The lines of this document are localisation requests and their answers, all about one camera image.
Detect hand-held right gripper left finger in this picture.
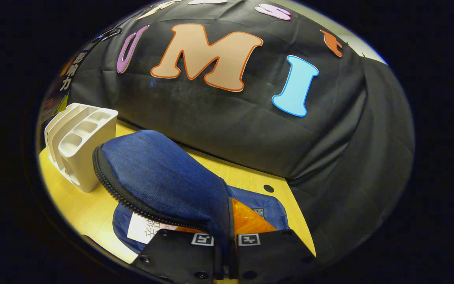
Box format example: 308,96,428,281
132,228,231,284

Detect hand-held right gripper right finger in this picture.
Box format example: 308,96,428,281
231,197,318,284

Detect blue schoolbag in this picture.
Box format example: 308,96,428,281
93,130,290,255

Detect white plastic bookshelf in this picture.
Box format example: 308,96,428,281
45,103,118,193

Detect black cover book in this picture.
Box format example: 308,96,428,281
40,49,91,123

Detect black backdrop cloth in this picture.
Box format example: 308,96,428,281
69,0,415,265

